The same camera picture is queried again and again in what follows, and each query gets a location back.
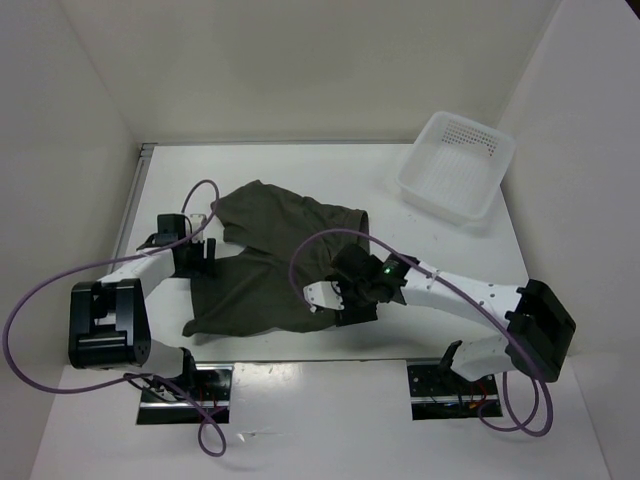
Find white plastic basket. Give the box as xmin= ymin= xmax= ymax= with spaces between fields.
xmin=396 ymin=111 xmax=516 ymax=225

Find olive green shorts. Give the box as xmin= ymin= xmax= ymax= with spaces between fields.
xmin=182 ymin=180 xmax=369 ymax=337

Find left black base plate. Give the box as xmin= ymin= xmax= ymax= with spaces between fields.
xmin=132 ymin=363 xmax=234 ymax=426

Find wrist white camera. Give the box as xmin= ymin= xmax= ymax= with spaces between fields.
xmin=303 ymin=281 xmax=345 ymax=313
xmin=186 ymin=213 xmax=208 ymax=234

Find aluminium table edge rail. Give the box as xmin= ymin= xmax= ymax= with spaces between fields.
xmin=112 ymin=143 xmax=157 ymax=258

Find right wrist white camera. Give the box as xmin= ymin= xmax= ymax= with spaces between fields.
xmin=303 ymin=281 xmax=345 ymax=313

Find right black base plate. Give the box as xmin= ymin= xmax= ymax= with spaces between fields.
xmin=406 ymin=362 xmax=502 ymax=421

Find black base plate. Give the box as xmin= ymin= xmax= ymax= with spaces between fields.
xmin=406 ymin=362 xmax=502 ymax=421
xmin=132 ymin=363 xmax=234 ymax=426

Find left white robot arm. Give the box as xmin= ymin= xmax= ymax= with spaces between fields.
xmin=68 ymin=213 xmax=216 ymax=400

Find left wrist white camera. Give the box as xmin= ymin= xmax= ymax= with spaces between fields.
xmin=186 ymin=213 xmax=208 ymax=234

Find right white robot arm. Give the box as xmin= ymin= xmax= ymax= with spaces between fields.
xmin=304 ymin=244 xmax=576 ymax=393

